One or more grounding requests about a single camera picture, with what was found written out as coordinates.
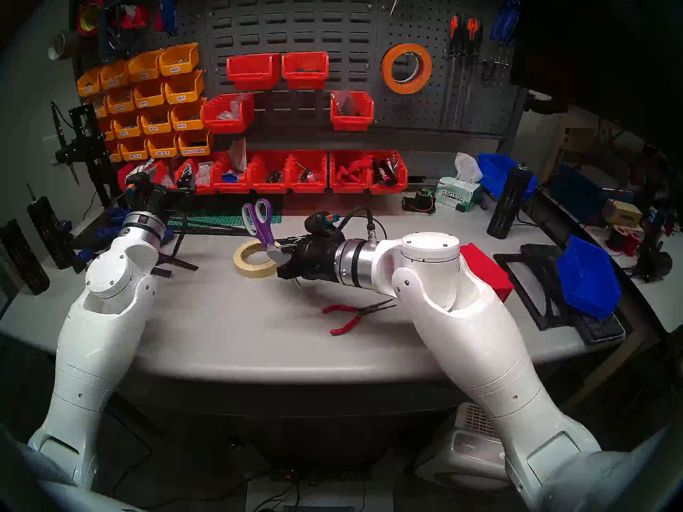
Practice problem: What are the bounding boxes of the black desktop device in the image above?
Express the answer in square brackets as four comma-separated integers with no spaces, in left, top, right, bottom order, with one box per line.
[635,210,683,285]

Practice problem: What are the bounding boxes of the beige masking tape roll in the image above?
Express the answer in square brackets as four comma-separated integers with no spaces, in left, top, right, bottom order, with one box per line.
[233,240,281,278]

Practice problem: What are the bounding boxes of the dark blue storage bin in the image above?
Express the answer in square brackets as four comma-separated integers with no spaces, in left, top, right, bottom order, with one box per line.
[550,162,606,225]

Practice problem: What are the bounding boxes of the white Coway air purifier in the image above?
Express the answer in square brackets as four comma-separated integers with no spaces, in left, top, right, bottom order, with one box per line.
[414,403,507,493]

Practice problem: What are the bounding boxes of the grey pegboard back panel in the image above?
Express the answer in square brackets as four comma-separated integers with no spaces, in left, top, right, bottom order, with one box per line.
[72,0,529,143]

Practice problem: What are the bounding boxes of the red wire spool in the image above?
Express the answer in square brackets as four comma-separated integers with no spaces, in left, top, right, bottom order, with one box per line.
[606,224,645,257]

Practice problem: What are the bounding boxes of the purple handled scissors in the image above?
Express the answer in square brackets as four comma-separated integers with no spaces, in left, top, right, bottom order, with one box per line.
[242,198,302,289]

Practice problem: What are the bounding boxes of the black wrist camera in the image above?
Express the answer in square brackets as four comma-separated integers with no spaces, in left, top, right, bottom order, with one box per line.
[125,171,151,198]
[305,211,345,237]

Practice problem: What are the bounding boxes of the black computer monitor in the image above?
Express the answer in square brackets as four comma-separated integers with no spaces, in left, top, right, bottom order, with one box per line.
[510,0,683,159]

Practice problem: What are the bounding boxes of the black bar clamp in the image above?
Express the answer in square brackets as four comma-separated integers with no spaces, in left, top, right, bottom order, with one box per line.
[99,0,147,63]

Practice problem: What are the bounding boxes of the black tripod rods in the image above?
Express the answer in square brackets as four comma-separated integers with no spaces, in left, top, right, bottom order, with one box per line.
[152,218,258,278]

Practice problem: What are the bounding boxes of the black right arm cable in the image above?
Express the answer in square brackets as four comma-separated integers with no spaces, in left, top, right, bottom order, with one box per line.
[341,207,387,242]

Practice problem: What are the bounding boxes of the orange black handled file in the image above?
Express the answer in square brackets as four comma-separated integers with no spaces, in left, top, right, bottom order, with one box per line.
[452,16,475,129]
[462,18,485,125]
[440,14,463,129]

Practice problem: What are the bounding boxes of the black battery holder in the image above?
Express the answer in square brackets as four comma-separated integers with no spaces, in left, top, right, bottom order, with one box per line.
[401,188,437,214]

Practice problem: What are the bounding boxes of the black metal fixture stand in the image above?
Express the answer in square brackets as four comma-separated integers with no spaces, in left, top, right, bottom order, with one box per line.
[51,101,129,210]

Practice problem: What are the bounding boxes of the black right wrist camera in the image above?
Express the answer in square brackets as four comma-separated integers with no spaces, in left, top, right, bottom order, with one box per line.
[305,211,345,237]

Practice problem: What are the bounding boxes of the white side table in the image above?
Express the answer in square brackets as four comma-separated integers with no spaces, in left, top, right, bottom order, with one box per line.
[536,188,683,335]

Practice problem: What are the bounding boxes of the black cylindrical tool holder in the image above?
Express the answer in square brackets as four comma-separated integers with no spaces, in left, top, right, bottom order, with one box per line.
[487,162,534,239]
[27,183,78,270]

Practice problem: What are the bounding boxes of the blue plastic storage bin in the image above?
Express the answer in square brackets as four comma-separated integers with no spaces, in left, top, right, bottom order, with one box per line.
[557,235,622,319]
[478,154,537,199]

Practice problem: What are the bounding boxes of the green cutting mat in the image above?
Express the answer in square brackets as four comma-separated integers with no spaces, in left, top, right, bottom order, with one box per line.
[171,194,283,228]

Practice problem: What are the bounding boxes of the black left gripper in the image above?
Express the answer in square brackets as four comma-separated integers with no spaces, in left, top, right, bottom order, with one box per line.
[131,162,195,210]

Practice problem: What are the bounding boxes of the red handled needle-nose pliers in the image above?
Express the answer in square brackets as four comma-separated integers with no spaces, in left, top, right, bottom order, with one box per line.
[322,299,398,337]

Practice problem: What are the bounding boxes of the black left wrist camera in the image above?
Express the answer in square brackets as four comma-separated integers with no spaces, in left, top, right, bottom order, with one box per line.
[125,171,151,198]

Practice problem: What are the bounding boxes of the red yellow tape roll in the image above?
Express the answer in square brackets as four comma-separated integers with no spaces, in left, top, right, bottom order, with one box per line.
[76,0,107,37]

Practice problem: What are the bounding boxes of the red white tape roll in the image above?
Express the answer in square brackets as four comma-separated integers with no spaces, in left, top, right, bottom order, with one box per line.
[120,4,150,30]

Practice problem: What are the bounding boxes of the red plastic storage bin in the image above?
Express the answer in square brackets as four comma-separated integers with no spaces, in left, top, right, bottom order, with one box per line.
[368,150,409,195]
[288,150,328,193]
[460,243,514,302]
[330,150,371,193]
[249,151,294,193]
[330,91,375,131]
[211,151,256,193]
[227,53,281,90]
[143,158,179,193]
[282,51,330,89]
[179,153,217,195]
[117,162,140,194]
[201,93,256,134]

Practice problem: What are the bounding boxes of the small cardboard box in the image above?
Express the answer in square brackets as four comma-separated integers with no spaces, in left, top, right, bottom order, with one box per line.
[603,199,644,229]

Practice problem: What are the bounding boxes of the clear plastic parts bag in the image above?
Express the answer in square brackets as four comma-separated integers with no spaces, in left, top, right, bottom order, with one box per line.
[219,95,251,119]
[333,89,358,117]

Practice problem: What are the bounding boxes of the black tape roll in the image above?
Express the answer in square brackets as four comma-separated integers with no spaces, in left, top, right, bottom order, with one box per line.
[392,52,427,87]

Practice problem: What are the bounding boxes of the grey duct tape roll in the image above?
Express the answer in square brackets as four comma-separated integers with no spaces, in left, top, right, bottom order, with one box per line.
[48,30,81,62]

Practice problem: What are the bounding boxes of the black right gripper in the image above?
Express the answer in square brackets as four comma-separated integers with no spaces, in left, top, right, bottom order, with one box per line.
[266,234,343,289]

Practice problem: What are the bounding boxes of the Kimtech tissue box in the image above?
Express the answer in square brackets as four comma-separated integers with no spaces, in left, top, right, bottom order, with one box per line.
[435,153,483,213]

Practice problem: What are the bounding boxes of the black computer keyboard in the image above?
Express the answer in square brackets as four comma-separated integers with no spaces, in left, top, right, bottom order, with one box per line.
[520,243,626,345]

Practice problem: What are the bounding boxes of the black printed frame part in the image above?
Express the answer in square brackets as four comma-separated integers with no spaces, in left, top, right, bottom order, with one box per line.
[494,252,574,331]

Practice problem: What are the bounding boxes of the pile of blue clamps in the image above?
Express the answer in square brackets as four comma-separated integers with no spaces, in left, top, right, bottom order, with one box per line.
[77,206,177,278]

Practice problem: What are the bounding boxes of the orange tape roll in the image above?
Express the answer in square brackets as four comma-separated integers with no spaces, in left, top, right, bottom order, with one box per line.
[381,43,433,94]

